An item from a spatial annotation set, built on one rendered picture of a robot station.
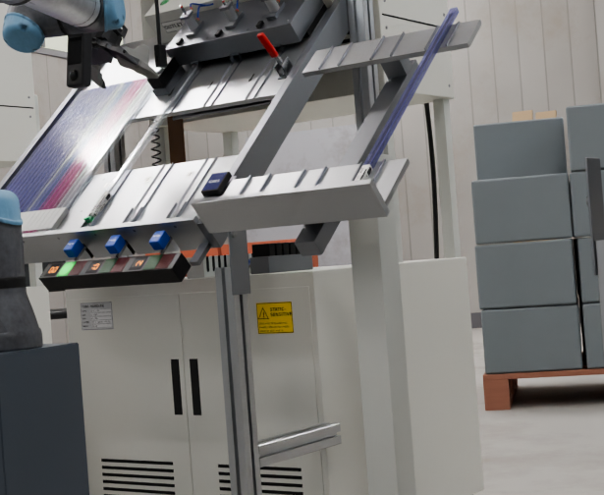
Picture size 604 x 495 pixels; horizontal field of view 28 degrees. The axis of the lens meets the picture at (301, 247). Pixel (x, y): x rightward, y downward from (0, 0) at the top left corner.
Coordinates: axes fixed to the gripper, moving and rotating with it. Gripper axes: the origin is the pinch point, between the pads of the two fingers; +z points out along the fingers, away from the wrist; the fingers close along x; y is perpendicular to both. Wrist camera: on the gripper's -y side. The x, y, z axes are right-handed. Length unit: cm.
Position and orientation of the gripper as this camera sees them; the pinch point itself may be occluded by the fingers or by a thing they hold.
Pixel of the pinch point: (131, 86)
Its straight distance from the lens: 255.1
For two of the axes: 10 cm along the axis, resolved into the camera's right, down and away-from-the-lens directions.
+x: -8.1, 0.7, 5.8
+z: 5.2, 5.2, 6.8
